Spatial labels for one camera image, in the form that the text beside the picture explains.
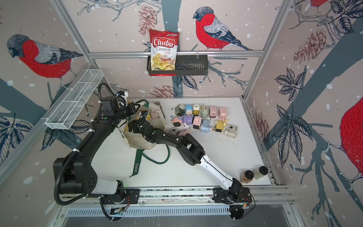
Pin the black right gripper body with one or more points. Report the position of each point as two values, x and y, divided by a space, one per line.
134 129

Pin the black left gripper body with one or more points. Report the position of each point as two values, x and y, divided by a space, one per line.
123 112

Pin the canvas tote bag green handles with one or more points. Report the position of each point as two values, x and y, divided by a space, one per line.
137 141

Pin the white speckled sharpener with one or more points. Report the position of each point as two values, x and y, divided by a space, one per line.
174 131

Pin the pink face sharpener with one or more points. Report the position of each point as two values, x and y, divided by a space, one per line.
177 121

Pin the purple sharpener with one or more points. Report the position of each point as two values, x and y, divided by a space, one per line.
188 120

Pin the grey blue sharpener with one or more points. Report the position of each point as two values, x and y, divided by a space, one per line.
205 126

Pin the pale green sharpener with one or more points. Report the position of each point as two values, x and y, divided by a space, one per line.
204 113

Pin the yellow black square sharpener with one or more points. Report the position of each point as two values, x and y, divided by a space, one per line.
220 125

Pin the pink square sharpener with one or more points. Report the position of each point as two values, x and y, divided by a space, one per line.
222 113

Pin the cream white sharpener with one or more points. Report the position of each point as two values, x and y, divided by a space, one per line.
231 131

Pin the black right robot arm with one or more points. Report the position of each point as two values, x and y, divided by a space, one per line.
231 190

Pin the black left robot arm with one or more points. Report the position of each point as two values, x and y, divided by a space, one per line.
74 176

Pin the pale pink sharpener in bag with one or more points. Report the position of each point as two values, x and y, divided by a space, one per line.
154 114

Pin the red cassava chips bag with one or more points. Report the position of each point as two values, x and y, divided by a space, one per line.
163 49

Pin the brown spice jar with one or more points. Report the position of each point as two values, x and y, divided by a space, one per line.
247 176

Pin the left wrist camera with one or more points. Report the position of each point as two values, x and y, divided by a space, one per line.
123 94

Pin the white wire mesh basket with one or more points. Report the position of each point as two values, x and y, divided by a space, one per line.
76 97

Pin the black wall basket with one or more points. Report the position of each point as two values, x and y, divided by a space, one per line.
186 65

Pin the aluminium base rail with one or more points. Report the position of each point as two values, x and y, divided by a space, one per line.
181 201

